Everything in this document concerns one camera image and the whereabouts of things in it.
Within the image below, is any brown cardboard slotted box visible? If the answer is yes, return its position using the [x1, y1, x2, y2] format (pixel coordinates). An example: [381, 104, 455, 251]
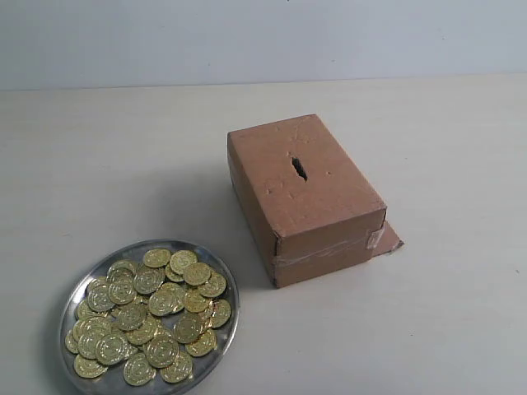
[226, 114, 403, 288]

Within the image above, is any gold coin upper right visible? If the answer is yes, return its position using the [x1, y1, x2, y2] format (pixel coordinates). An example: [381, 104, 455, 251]
[169, 249, 198, 275]

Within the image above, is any gold coin right edge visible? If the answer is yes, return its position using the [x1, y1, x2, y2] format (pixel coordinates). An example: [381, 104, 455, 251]
[210, 299, 231, 328]

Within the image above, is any gold coin top of pile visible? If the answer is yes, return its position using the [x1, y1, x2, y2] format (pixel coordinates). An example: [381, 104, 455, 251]
[142, 248, 172, 268]

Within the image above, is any round steel plate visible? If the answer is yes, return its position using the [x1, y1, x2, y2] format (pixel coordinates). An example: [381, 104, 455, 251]
[58, 239, 240, 394]

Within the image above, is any gold coin front centre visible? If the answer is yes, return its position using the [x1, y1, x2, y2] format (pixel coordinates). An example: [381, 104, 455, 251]
[145, 335, 179, 369]

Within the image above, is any gold coin front bottom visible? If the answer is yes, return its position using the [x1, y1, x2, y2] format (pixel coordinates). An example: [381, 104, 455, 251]
[124, 353, 156, 387]

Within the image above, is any gold coin front left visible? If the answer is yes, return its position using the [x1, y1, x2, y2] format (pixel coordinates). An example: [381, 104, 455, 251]
[73, 355, 108, 379]

